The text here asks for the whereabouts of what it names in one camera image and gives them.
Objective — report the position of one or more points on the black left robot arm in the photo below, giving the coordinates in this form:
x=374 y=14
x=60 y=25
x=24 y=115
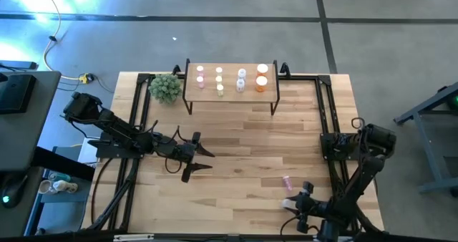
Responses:
x=118 y=129

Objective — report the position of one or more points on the dark slim panel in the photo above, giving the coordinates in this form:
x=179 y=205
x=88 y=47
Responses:
x=18 y=64

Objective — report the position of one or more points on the wooden shelf black metal frame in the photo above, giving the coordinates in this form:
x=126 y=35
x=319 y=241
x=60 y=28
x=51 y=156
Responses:
x=230 y=91

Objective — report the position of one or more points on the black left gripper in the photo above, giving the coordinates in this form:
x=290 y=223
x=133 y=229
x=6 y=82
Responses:
x=182 y=152

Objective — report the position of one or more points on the orange bottle with clear tape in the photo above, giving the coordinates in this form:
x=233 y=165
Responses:
x=261 y=81

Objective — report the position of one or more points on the black clamp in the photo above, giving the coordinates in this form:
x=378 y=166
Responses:
x=176 y=69
x=285 y=68

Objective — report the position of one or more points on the teal object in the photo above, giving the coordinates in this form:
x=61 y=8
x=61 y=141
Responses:
x=61 y=177

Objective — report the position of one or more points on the white cup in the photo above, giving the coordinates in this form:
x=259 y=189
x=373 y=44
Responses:
x=44 y=186

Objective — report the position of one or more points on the black computer mouse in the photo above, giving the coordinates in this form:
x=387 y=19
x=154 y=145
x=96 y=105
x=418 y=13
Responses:
x=10 y=193

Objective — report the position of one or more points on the pale green pill bottle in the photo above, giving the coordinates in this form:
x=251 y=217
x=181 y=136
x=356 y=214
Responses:
x=220 y=88
x=219 y=70
x=219 y=79

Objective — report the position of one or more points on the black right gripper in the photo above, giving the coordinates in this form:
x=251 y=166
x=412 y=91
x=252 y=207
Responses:
x=309 y=209

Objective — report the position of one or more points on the black metal table frame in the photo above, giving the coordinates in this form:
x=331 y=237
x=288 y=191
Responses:
x=323 y=79

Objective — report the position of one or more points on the cream bottle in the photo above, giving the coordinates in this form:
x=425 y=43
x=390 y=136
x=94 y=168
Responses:
x=68 y=187

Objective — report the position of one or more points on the yellow black power plug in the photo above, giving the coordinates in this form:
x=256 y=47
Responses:
x=87 y=78

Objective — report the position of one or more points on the blue grey cabinet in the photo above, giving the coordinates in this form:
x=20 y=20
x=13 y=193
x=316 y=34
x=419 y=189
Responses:
x=68 y=217

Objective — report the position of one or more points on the dark desk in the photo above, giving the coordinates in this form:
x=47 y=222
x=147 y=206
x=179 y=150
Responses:
x=64 y=163

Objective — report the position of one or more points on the black device green light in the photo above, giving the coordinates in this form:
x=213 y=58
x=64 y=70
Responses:
x=455 y=100

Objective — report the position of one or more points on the black flat device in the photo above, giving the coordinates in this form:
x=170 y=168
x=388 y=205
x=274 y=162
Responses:
x=16 y=93

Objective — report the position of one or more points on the pink pill bottle white cap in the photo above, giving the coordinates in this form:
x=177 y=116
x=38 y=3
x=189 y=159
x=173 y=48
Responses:
x=287 y=183
x=200 y=69
x=200 y=81

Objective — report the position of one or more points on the grey metal cart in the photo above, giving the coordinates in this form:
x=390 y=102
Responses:
x=427 y=149

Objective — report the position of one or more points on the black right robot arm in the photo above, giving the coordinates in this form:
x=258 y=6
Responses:
x=368 y=159

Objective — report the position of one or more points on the grey desk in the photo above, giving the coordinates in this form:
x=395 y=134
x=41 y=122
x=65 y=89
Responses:
x=39 y=134

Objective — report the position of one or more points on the green potted plant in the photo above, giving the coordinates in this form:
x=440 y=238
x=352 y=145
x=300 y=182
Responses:
x=165 y=88

